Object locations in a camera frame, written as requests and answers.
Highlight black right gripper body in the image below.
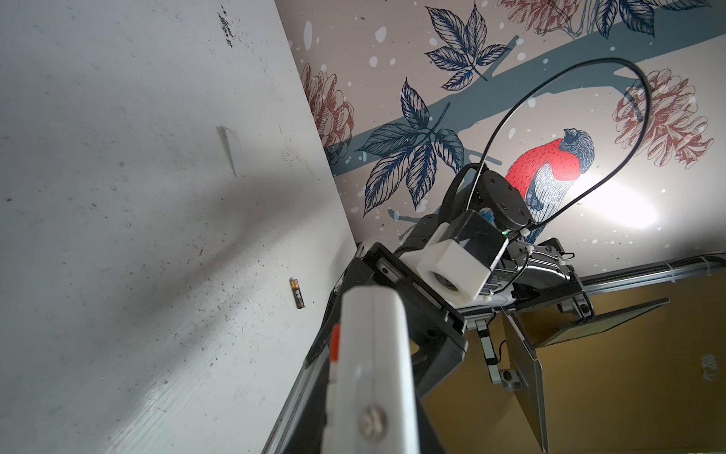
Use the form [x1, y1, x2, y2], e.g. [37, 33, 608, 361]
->
[317, 243, 468, 397]

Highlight white remote control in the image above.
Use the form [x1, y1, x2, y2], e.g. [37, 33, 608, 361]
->
[321, 286, 421, 453]

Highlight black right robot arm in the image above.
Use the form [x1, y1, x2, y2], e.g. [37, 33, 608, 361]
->
[304, 165, 583, 396]

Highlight dark monitor screens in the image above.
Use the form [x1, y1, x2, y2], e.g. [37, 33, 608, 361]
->
[498, 302, 683, 452]

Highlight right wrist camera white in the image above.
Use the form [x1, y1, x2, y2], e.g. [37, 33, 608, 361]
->
[399, 210, 509, 308]

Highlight aluminium mounting rail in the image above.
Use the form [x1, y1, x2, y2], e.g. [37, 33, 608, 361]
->
[260, 252, 726, 454]

